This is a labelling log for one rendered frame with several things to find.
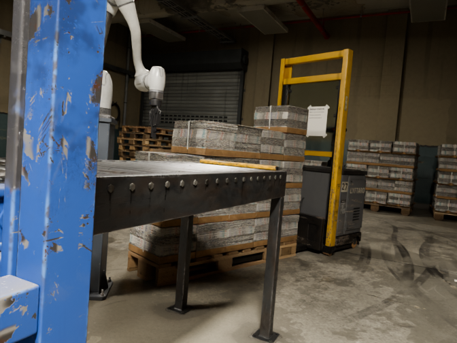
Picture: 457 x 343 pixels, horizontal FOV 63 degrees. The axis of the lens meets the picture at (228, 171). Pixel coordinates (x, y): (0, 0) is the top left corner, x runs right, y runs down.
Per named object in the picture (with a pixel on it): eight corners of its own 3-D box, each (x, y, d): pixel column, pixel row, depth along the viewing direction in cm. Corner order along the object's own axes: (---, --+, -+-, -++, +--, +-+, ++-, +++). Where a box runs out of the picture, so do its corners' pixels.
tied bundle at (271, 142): (226, 156, 314) (228, 128, 313) (249, 158, 335) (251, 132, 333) (259, 159, 287) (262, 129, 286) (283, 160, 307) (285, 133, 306)
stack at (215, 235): (125, 270, 259) (133, 150, 254) (242, 249, 340) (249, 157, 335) (156, 288, 231) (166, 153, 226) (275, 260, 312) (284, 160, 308)
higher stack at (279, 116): (241, 249, 339) (254, 105, 333) (263, 245, 360) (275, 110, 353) (275, 260, 312) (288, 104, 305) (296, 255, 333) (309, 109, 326)
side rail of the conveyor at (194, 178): (275, 194, 181) (277, 170, 181) (285, 196, 179) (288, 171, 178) (-9, 247, 63) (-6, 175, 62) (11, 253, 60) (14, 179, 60)
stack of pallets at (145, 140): (146, 177, 1015) (149, 129, 1008) (176, 181, 977) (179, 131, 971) (112, 179, 893) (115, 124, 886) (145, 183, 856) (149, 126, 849)
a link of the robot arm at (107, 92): (88, 105, 201) (90, 64, 200) (75, 107, 215) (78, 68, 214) (116, 109, 212) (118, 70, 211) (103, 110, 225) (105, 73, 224)
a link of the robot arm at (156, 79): (168, 91, 240) (157, 92, 249) (169, 67, 239) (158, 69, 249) (153, 88, 233) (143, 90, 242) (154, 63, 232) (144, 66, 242)
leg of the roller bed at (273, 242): (262, 331, 185) (274, 194, 181) (273, 335, 182) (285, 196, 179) (258, 336, 180) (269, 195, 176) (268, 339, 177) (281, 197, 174)
